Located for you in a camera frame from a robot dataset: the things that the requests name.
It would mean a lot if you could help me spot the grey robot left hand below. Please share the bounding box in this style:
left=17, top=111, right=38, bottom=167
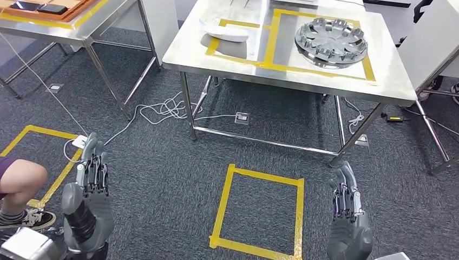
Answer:
left=61, top=133, right=115, bottom=254

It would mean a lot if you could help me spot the stainless steel table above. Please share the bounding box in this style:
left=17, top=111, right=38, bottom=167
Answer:
left=0, top=0, right=162, bottom=121

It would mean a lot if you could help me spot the thin white cable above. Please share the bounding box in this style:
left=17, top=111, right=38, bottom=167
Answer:
left=0, top=32, right=89, bottom=137

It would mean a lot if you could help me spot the yellow floor tape square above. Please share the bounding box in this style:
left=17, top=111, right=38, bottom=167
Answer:
left=0, top=125, right=84, bottom=210
left=209, top=164, right=305, bottom=260

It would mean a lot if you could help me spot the black power adapter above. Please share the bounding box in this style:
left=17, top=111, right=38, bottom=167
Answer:
left=381, top=113, right=405, bottom=124

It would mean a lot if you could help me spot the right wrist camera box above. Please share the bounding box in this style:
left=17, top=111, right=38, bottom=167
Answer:
left=373, top=251, right=412, bottom=260

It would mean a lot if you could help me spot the silver wheel cover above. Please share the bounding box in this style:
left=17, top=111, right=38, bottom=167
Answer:
left=294, top=17, right=369, bottom=69

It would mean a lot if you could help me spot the black flat device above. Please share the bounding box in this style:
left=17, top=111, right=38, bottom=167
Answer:
left=10, top=1, right=40, bottom=11
left=37, top=3, right=69, bottom=16

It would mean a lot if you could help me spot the white pedestal cabinet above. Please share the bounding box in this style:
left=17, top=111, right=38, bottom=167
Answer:
left=107, top=0, right=179, bottom=68

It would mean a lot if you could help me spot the orange compartment tray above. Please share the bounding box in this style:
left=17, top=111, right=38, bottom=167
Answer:
left=0, top=0, right=90, bottom=23

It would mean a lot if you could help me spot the person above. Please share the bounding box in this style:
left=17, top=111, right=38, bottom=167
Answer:
left=417, top=78, right=459, bottom=106
left=0, top=157, right=57, bottom=231

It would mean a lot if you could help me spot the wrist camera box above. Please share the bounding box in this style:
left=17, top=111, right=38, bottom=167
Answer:
left=373, top=251, right=412, bottom=260
left=0, top=227, right=62, bottom=260

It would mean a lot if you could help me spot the white plastic shell part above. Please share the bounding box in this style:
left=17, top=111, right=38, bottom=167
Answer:
left=199, top=18, right=250, bottom=43

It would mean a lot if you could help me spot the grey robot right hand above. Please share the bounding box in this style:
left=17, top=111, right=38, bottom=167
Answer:
left=326, top=160, right=375, bottom=260

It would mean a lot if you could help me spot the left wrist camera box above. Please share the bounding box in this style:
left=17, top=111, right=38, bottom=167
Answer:
left=0, top=227, right=62, bottom=260

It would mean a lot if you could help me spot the yellow tape outline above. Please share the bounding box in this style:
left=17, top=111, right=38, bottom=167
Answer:
left=0, top=0, right=110, bottom=30

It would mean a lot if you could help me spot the stainless steel workbench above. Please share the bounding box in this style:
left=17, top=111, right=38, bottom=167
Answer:
left=162, top=0, right=418, bottom=168

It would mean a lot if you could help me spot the white floor cable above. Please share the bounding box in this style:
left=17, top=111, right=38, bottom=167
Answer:
left=342, top=96, right=365, bottom=136
left=104, top=91, right=238, bottom=146

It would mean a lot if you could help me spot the white power strip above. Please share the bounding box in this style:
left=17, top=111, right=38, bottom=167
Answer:
left=71, top=134, right=89, bottom=150

